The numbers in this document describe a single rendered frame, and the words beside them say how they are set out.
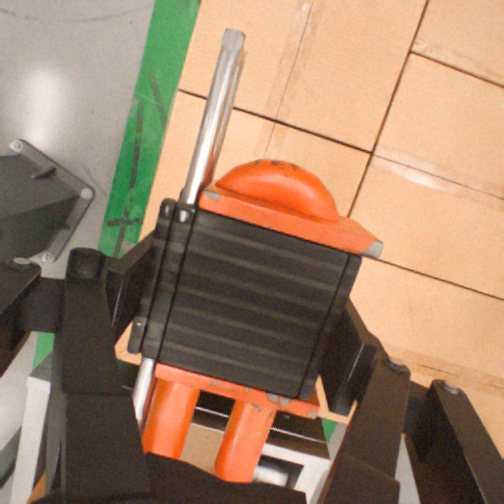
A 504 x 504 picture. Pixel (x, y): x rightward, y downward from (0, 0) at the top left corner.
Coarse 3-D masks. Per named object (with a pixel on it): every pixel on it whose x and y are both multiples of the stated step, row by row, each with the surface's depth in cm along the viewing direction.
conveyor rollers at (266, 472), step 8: (264, 464) 102; (272, 464) 103; (256, 472) 100; (264, 472) 101; (272, 472) 101; (280, 472) 102; (256, 480) 101; (264, 480) 101; (272, 480) 101; (280, 480) 101
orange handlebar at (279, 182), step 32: (256, 160) 17; (256, 192) 17; (288, 192) 17; (320, 192) 17; (160, 384) 20; (160, 416) 20; (192, 416) 21; (256, 416) 20; (160, 448) 20; (224, 448) 21; (256, 448) 20
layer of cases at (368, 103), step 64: (256, 0) 74; (320, 0) 74; (384, 0) 74; (448, 0) 73; (192, 64) 77; (256, 64) 77; (320, 64) 77; (384, 64) 77; (448, 64) 77; (192, 128) 80; (256, 128) 80; (320, 128) 80; (384, 128) 80; (448, 128) 79; (384, 192) 83; (448, 192) 83; (384, 256) 86; (448, 256) 86; (384, 320) 90; (448, 320) 90; (320, 384) 94
